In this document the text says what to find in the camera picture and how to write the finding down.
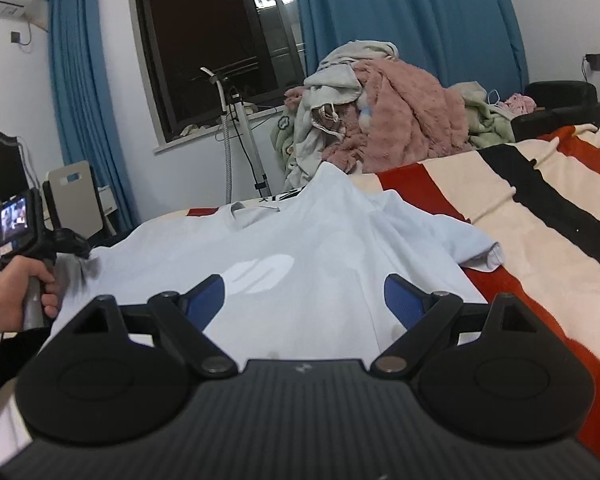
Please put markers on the small wall socket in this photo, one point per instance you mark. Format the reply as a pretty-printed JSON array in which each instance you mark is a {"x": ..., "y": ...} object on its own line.
[{"x": 16, "y": 37}]

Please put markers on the pink fluffy blanket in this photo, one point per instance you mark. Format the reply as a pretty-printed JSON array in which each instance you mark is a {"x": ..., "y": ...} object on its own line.
[{"x": 415, "y": 110}]

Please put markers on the cloth on windowsill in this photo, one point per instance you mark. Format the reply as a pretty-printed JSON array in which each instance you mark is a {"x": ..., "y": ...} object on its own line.
[{"x": 192, "y": 130}]

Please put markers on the black armchair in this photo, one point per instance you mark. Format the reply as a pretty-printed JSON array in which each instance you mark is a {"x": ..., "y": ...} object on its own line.
[{"x": 560, "y": 105}]

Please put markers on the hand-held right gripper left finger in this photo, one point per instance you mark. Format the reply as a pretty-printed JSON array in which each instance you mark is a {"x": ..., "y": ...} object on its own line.
[{"x": 209, "y": 301}]

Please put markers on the white garment steamer stand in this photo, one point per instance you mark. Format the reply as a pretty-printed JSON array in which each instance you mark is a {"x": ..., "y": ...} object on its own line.
[{"x": 252, "y": 160}]

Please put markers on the striped blanket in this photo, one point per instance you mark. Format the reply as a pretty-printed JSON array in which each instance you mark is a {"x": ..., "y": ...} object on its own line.
[{"x": 530, "y": 220}]

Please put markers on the white t-shirt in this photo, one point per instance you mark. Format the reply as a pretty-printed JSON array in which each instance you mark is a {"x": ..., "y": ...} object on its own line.
[{"x": 305, "y": 230}]

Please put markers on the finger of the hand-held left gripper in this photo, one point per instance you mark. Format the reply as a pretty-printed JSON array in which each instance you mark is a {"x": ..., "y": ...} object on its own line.
[
  {"x": 72, "y": 245},
  {"x": 51, "y": 212}
]

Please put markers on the beige grey garment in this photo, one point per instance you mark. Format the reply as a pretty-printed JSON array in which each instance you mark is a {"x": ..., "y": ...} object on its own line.
[{"x": 337, "y": 80}]

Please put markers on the white and black chair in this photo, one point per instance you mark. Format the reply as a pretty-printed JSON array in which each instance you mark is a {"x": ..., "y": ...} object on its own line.
[{"x": 77, "y": 200}]

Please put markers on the pale green fleece blanket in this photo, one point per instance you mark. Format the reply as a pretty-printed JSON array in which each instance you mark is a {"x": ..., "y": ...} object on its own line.
[{"x": 485, "y": 120}]

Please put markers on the blue curtain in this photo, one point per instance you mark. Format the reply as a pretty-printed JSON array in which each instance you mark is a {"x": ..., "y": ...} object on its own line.
[
  {"x": 420, "y": 10},
  {"x": 87, "y": 110}
]

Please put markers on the person's left hand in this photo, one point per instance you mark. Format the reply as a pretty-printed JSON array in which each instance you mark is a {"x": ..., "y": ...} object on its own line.
[{"x": 10, "y": 296}]

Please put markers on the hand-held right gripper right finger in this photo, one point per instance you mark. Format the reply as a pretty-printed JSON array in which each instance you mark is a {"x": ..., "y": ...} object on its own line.
[{"x": 400, "y": 296}]

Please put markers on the black office chair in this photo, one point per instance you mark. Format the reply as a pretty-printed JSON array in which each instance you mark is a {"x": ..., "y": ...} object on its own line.
[{"x": 7, "y": 165}]

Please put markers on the small pink garment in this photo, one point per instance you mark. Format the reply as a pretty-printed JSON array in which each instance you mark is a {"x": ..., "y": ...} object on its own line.
[{"x": 519, "y": 104}]

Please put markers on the pale green patterned blanket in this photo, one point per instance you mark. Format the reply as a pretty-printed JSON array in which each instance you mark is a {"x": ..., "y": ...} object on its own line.
[{"x": 282, "y": 135}]

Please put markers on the dark window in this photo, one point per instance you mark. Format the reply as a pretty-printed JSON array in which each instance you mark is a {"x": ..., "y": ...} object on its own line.
[{"x": 215, "y": 40}]

